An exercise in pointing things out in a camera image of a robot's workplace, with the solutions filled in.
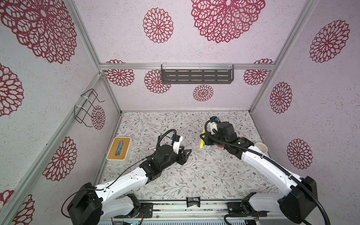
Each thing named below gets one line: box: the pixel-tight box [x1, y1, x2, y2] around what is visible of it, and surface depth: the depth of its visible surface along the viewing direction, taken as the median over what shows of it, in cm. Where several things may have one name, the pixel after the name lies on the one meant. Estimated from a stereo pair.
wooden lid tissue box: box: [106, 136, 133, 164], surface depth 94 cm
